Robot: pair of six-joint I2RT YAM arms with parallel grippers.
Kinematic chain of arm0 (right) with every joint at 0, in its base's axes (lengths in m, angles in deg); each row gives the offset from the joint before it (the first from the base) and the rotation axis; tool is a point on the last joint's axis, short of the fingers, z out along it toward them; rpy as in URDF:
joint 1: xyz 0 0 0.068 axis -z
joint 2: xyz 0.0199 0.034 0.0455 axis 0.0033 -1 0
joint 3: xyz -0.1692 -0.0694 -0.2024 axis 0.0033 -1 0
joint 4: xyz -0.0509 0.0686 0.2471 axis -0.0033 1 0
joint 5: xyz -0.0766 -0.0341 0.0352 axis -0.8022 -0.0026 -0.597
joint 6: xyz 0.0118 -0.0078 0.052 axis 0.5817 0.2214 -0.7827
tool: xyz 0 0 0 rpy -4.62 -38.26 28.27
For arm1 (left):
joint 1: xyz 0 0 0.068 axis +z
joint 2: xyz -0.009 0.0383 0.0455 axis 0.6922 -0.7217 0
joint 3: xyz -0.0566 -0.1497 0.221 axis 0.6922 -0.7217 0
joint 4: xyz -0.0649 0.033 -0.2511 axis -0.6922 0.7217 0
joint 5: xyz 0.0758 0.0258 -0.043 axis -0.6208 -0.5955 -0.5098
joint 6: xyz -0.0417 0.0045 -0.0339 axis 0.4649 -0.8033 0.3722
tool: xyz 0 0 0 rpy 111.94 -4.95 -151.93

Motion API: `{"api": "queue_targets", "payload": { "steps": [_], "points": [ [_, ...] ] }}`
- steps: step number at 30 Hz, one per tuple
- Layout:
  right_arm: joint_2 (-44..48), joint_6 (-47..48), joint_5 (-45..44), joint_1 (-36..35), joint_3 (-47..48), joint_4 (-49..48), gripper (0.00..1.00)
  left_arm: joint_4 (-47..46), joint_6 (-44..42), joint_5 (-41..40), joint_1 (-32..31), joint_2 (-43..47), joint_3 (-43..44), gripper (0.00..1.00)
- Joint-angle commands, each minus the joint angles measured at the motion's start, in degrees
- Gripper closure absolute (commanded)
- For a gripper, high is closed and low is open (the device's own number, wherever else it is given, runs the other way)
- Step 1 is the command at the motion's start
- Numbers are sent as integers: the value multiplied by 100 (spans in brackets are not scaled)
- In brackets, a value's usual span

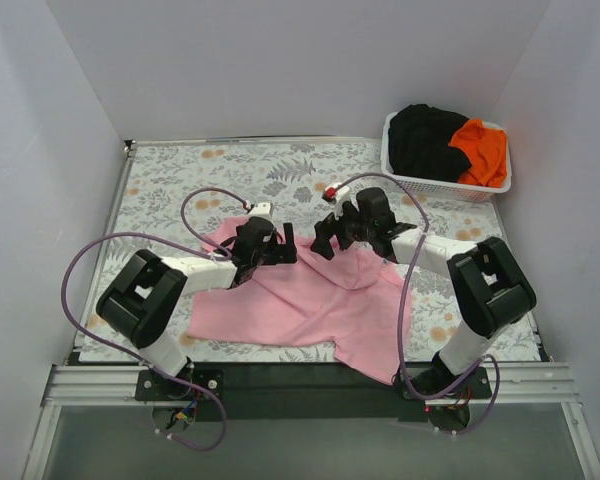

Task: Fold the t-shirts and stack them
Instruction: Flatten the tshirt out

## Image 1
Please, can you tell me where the pink t-shirt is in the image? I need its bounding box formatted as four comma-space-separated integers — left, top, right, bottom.
188, 236, 410, 385

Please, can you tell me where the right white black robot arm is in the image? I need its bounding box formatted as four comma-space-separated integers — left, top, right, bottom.
311, 184, 537, 399

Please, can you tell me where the floral patterned table mat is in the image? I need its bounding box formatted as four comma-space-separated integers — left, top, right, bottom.
93, 140, 540, 363

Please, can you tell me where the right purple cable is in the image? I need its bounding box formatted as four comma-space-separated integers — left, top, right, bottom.
344, 172, 501, 436

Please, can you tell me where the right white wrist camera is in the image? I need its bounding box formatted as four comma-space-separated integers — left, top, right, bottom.
322, 182, 351, 212

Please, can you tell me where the white plastic laundry basket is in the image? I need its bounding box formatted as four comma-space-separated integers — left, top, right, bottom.
380, 112, 512, 203

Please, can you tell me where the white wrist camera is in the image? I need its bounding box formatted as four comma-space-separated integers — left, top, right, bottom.
322, 182, 351, 212
243, 201, 274, 222

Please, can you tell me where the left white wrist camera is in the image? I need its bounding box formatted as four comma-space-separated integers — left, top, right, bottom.
243, 201, 274, 222

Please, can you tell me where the orange t-shirt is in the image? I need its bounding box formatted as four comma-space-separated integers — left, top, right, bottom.
449, 118, 508, 188

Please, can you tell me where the black t-shirt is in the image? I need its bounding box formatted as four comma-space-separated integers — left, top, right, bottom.
388, 104, 471, 183

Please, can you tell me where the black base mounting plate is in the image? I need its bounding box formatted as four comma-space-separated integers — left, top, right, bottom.
134, 362, 492, 422

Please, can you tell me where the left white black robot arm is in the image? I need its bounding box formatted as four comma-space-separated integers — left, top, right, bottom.
96, 216, 297, 400

